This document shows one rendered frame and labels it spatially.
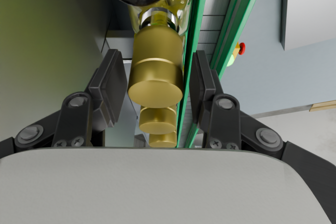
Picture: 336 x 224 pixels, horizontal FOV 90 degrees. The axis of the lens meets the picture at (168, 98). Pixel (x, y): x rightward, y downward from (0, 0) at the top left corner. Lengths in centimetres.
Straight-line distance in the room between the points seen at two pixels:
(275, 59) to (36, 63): 75
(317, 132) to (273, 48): 276
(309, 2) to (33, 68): 59
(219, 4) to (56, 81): 32
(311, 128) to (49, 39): 338
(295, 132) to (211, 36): 303
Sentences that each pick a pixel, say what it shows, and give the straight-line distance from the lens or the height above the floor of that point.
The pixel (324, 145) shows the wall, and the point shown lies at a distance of 338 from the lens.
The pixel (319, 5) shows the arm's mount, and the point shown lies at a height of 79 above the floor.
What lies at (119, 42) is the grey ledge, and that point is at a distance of 46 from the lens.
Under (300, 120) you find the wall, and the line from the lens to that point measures 345.
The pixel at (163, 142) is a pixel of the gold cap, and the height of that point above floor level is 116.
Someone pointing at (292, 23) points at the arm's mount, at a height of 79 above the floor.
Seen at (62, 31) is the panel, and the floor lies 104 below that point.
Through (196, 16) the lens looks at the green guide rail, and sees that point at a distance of 30.
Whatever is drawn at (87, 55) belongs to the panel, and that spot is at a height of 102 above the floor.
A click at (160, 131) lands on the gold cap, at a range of 16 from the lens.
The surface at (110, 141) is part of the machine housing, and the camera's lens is 50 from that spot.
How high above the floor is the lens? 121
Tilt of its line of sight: 30 degrees down
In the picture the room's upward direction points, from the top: 179 degrees counter-clockwise
